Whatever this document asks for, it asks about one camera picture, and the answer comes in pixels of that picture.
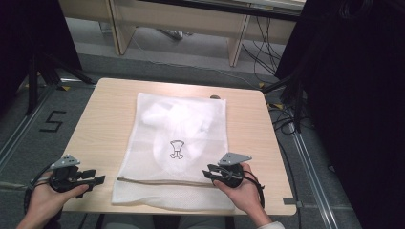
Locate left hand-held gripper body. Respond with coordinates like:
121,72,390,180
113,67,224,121
48,154,88,194

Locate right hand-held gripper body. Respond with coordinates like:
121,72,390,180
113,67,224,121
217,152,253,189

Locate grey tape strip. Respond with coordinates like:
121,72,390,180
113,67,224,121
282,197,303,209

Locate grey power strip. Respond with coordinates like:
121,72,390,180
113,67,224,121
158,28,185,41

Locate black floor cables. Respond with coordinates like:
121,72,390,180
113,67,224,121
266,100,315,137

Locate hand-held gripper cable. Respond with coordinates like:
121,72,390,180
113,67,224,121
243,170,266,210
23,163,62,215

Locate person's right hand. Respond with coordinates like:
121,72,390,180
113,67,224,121
213,162,266,221

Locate white garment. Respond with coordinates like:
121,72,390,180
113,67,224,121
140,98,215,176

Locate metal floor rail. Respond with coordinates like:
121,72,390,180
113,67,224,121
288,126,340,229
0,85,57,173

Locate black tripod stand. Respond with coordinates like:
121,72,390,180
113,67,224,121
262,71,308,135
26,52,96,116

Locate person's left hand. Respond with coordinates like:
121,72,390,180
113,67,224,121
23,183,91,224

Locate left hand-held gripper cable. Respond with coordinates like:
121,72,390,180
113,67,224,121
23,163,62,215

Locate hanging black cables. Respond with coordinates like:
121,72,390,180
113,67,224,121
241,15,285,84

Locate right hand-held gripper cable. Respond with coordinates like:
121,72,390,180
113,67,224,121
243,170,266,210

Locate white mesh laundry bag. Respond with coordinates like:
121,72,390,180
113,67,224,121
111,92,237,213

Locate black curtain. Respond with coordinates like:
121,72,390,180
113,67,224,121
274,0,405,229
0,0,83,113

